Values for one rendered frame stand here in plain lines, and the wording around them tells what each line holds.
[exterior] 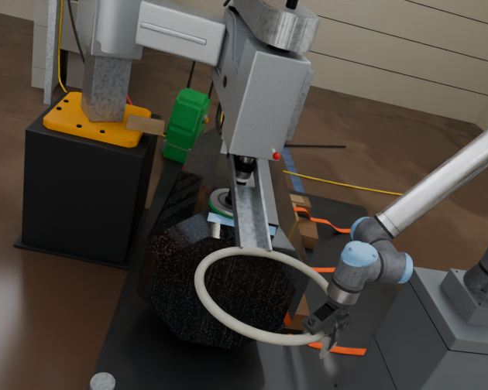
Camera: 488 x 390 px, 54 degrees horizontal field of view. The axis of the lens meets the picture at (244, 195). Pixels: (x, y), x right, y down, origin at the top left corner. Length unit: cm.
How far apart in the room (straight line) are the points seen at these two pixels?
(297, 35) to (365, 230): 72
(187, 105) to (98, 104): 145
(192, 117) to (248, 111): 218
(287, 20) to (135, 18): 99
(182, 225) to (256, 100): 66
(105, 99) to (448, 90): 654
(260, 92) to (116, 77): 104
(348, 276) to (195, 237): 92
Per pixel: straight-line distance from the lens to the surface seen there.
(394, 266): 141
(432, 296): 206
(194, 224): 211
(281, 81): 183
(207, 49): 249
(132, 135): 265
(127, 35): 252
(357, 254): 133
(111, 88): 267
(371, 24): 760
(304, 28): 177
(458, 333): 195
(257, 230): 187
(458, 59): 831
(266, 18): 178
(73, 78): 529
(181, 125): 403
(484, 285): 203
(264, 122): 188
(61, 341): 253
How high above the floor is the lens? 191
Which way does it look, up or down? 29 degrees down
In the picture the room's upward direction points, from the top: 17 degrees clockwise
